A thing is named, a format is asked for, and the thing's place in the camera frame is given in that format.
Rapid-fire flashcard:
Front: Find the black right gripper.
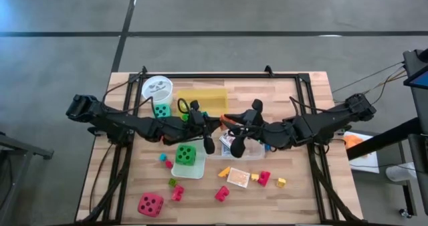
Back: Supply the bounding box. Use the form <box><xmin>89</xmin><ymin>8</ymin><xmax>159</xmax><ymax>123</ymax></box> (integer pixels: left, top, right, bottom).
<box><xmin>223</xmin><ymin>98</ymin><xmax>268</xmax><ymax>159</ymax></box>

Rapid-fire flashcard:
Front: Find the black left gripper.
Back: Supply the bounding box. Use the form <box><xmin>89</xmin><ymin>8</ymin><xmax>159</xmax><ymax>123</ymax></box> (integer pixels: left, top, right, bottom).
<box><xmin>185</xmin><ymin>100</ymin><xmax>221</xmax><ymax>155</ymax></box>

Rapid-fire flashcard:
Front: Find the orange stepped block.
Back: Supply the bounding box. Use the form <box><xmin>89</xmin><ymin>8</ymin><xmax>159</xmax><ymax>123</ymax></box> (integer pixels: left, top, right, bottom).
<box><xmin>219</xmin><ymin>114</ymin><xmax>237</xmax><ymax>130</ymax></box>

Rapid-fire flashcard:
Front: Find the red and white card deck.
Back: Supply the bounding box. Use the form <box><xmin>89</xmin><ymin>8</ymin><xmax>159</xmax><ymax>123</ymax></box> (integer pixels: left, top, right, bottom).
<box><xmin>219</xmin><ymin>132</ymin><xmax>237</xmax><ymax>150</ymax></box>

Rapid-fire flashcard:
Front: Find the clear plastic bin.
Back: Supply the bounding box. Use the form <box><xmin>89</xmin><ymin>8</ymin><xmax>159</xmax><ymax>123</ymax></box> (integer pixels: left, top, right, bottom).
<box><xmin>205</xmin><ymin>127</ymin><xmax>268</xmax><ymax>161</ymax></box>

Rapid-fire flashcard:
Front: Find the green foam die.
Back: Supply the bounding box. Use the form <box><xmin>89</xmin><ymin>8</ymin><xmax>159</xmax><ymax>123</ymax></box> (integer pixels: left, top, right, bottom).
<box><xmin>175</xmin><ymin>144</ymin><xmax>197</xmax><ymax>166</ymax></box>

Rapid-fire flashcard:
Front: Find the white plastic bin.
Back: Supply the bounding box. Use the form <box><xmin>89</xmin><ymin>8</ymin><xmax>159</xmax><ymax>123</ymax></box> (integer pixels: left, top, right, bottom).
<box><xmin>171</xmin><ymin>139</ymin><xmax>207</xmax><ymax>180</ymax></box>

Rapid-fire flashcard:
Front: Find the red comb-shaped brick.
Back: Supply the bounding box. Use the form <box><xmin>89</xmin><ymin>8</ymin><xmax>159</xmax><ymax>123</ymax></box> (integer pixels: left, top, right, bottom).
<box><xmin>257</xmin><ymin>171</ymin><xmax>272</xmax><ymax>187</ymax></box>

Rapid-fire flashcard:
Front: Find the red foam die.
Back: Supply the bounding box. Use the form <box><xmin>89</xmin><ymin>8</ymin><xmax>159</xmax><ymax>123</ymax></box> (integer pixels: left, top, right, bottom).
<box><xmin>137</xmin><ymin>192</ymin><xmax>165</xmax><ymax>218</ymax></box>

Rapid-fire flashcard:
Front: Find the yellow translucent tray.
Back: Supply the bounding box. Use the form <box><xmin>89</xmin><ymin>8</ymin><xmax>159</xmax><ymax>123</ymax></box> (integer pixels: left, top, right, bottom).
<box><xmin>176</xmin><ymin>88</ymin><xmax>229</xmax><ymax>118</ymax></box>

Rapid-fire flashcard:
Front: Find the teal foam die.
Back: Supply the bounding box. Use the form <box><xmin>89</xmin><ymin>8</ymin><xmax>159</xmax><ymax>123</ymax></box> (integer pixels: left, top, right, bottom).
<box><xmin>152</xmin><ymin>103</ymin><xmax>172</xmax><ymax>118</ymax></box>

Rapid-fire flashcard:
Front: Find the white bucket with face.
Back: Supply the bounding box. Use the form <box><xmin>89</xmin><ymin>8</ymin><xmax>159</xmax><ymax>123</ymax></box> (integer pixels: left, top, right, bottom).
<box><xmin>140</xmin><ymin>75</ymin><xmax>174</xmax><ymax>106</ymax></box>

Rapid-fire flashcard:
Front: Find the red L-shaped brick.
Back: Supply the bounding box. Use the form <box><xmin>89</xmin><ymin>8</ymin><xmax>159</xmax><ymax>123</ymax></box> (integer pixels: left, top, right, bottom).
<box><xmin>214</xmin><ymin>185</ymin><xmax>231</xmax><ymax>203</ymax></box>

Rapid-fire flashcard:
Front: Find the pink-red two-stud brick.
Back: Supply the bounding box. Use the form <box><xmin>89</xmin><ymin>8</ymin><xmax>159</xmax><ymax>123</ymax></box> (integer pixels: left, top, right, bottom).
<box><xmin>171</xmin><ymin>185</ymin><xmax>185</xmax><ymax>202</ymax></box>

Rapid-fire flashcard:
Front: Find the orange object on paper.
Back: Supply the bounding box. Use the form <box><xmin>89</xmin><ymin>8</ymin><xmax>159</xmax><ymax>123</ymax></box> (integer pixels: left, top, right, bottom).
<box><xmin>344</xmin><ymin>134</ymin><xmax>368</xmax><ymax>158</ymax></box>

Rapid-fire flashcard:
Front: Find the white paper sheet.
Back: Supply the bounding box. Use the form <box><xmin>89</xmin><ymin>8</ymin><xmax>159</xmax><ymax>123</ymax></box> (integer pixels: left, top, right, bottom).
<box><xmin>342</xmin><ymin>131</ymin><xmax>381</xmax><ymax>175</ymax></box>

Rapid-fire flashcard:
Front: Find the black desk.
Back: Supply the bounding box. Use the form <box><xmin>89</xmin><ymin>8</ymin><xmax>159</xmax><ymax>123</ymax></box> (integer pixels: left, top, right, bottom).
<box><xmin>346</xmin><ymin>117</ymin><xmax>428</xmax><ymax>183</ymax></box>

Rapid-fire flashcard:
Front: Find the white rounded object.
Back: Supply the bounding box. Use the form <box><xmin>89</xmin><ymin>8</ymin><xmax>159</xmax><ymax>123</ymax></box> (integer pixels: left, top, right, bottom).
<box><xmin>385</xmin><ymin>161</ymin><xmax>419</xmax><ymax>183</ymax></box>

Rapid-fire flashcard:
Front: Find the monitor with blue screen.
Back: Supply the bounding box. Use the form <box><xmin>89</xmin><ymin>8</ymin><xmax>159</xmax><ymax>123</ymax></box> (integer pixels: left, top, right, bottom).
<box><xmin>403</xmin><ymin>48</ymin><xmax>428</xmax><ymax>90</ymax></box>

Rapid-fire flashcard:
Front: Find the black side table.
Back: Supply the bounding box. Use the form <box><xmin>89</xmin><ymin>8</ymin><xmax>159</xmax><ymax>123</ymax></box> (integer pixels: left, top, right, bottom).
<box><xmin>0</xmin><ymin>130</ymin><xmax>54</xmax><ymax>226</ymax></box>

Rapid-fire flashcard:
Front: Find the thin black cable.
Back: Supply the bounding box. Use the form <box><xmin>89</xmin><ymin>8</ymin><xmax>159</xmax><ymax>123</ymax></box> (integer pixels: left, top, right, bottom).
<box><xmin>332</xmin><ymin>61</ymin><xmax>406</xmax><ymax>94</ymax></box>

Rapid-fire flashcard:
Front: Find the yellow cable bundle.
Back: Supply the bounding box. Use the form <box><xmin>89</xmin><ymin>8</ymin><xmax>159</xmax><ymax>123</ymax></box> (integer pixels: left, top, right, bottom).
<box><xmin>334</xmin><ymin>68</ymin><xmax>409</xmax><ymax>103</ymax></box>

